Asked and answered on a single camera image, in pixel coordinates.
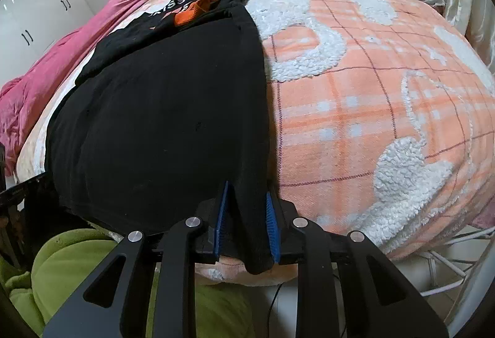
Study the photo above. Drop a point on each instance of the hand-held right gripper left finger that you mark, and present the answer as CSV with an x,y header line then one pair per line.
x,y
222,222

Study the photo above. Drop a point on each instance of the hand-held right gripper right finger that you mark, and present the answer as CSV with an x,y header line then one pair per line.
x,y
272,229

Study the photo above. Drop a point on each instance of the black sweater with orange cuffs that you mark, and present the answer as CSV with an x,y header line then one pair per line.
x,y
154,121

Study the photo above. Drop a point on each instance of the pink quilt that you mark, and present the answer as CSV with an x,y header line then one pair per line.
x,y
50,67

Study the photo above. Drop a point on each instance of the orange plaid fleece blanket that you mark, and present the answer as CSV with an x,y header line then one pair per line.
x,y
367,109

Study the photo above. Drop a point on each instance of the white wardrobe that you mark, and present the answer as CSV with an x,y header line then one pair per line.
x,y
38,13

